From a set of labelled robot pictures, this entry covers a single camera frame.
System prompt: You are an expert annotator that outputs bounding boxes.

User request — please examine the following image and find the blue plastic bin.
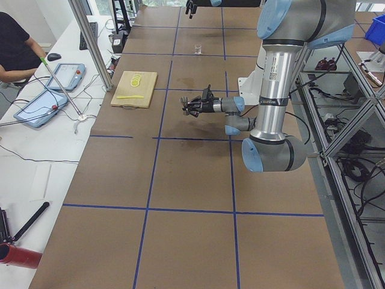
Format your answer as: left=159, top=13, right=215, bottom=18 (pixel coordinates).
left=365, top=14, right=385, bottom=45

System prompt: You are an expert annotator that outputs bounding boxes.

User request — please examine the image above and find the teach pendant near seated man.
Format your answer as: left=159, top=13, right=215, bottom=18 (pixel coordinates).
left=54, top=63, right=86, bottom=92

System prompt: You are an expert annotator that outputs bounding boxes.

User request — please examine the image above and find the black box on table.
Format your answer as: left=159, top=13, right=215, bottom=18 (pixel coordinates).
left=111, top=31, right=128, bottom=54

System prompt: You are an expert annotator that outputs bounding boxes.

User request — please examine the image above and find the steel jigger measuring cup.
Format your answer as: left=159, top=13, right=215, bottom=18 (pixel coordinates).
left=180, top=97, right=189, bottom=116

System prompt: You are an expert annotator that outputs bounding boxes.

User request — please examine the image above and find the black keyboard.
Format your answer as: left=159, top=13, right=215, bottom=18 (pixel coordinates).
left=79, top=21, right=99, bottom=51

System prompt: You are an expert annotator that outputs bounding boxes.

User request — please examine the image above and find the red cylinder bottle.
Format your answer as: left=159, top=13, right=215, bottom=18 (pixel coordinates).
left=1, top=243, right=42, bottom=269

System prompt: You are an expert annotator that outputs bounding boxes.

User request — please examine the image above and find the clear glass cup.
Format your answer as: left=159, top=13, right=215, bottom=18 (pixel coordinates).
left=194, top=43, right=202, bottom=55

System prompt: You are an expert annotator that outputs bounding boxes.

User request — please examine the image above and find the seated man in black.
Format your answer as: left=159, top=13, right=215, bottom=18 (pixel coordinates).
left=1, top=12, right=46, bottom=83

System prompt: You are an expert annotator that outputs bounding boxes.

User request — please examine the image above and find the metal rod green handle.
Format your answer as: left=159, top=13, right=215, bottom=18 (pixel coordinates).
left=40, top=57, right=87, bottom=122

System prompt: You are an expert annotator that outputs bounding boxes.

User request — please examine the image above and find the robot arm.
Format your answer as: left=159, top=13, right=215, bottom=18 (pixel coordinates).
left=180, top=1, right=356, bottom=172

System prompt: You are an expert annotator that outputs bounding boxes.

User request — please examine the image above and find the yellow plastic knife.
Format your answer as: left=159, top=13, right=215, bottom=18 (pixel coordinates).
left=116, top=95, right=144, bottom=99

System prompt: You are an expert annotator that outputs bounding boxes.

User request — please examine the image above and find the bamboo cutting board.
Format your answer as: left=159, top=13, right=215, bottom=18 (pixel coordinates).
left=111, top=71, right=158, bottom=108

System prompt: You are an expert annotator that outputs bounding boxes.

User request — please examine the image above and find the teach pendant near operator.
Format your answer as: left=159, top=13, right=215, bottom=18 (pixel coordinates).
left=14, top=90, right=68, bottom=128

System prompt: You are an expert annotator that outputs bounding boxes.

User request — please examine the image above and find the aluminium frame post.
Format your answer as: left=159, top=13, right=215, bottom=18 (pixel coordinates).
left=68, top=0, right=112, bottom=91

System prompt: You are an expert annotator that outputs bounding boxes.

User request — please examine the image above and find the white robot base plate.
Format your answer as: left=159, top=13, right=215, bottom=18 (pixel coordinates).
left=238, top=78, right=262, bottom=105

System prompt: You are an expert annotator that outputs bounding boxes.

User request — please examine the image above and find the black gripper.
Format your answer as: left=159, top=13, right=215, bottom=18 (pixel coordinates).
left=185, top=0, right=197, bottom=19
left=182, top=85, right=215, bottom=117

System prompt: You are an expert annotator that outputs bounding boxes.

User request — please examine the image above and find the black computer mouse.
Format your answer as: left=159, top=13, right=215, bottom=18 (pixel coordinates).
left=46, top=53, right=61, bottom=61

